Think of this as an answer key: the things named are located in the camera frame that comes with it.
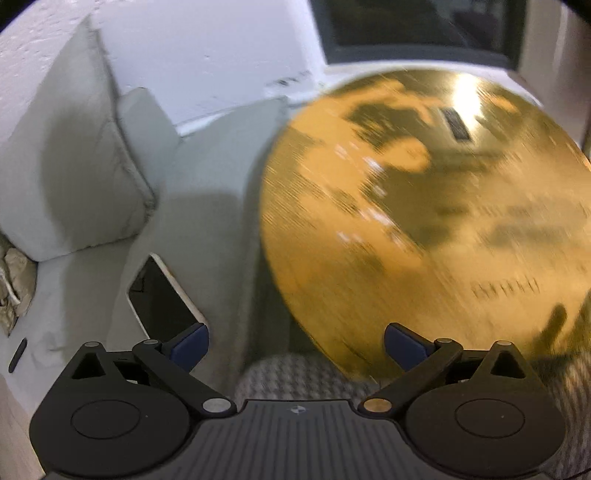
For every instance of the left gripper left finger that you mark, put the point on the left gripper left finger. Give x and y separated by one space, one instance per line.
170 364

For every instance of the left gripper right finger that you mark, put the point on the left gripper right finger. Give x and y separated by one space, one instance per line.
424 363

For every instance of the gold round box lid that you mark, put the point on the gold round box lid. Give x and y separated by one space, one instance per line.
434 199

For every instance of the white-cased smartphone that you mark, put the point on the white-cased smartphone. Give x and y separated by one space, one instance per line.
161 306

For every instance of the houndstooth trouser knee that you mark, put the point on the houndstooth trouser knee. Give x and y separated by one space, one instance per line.
567 379
299 377

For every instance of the grey seat cushion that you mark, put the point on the grey seat cushion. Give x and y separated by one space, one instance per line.
205 225

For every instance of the right houndstooth trouser knee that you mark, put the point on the right houndstooth trouser knee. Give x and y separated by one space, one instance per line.
567 379

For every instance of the beige crumpled cloth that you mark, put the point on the beige crumpled cloth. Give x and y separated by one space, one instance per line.
18 284

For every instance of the grey back cushion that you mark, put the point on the grey back cushion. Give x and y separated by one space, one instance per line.
67 179

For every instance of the dark framed window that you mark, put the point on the dark framed window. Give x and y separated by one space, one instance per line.
486 33

